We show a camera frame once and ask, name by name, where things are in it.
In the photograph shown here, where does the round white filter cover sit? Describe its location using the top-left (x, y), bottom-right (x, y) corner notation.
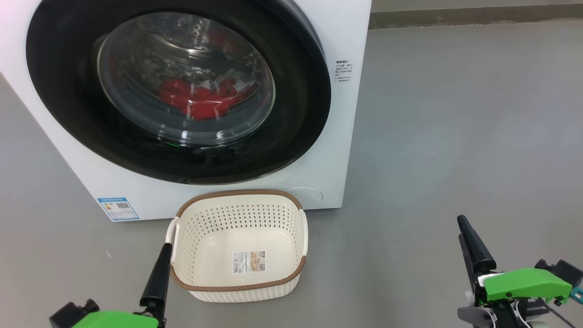
top-left (285, 187), bottom-right (323, 204)

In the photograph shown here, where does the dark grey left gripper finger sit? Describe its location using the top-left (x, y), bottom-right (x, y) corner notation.
top-left (139, 243), bottom-right (173, 316)

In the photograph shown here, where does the steel perforated washer drum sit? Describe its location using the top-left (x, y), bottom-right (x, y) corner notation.
top-left (98, 12), bottom-right (275, 145)

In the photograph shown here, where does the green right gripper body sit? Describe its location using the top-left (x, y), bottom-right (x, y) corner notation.
top-left (457, 268), bottom-right (573, 328)

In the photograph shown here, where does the cream laundry basket brown rim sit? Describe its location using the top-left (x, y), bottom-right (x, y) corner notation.
top-left (166, 189), bottom-right (309, 303)

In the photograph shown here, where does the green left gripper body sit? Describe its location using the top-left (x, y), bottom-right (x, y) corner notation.
top-left (71, 310), bottom-right (166, 328)

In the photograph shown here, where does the blue energy label sticker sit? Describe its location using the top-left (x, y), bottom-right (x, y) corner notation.
top-left (97, 197), bottom-right (140, 222)

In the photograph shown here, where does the thin black cable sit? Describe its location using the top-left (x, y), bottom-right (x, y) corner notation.
top-left (544, 304), bottom-right (577, 328)

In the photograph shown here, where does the printed product label sticker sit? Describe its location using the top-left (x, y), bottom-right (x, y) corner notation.
top-left (233, 250), bottom-right (266, 275)

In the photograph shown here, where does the white front-load washing machine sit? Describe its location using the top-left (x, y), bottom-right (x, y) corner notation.
top-left (0, 0), bottom-right (372, 223)

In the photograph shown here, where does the red and white clothing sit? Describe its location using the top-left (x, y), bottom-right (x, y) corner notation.
top-left (159, 77), bottom-right (246, 120)

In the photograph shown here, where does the black round glass washer door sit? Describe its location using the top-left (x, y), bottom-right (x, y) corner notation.
top-left (26, 0), bottom-right (332, 185)

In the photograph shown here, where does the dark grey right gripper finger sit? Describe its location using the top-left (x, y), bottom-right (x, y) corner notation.
top-left (459, 234), bottom-right (479, 293)
top-left (457, 215), bottom-right (497, 276)

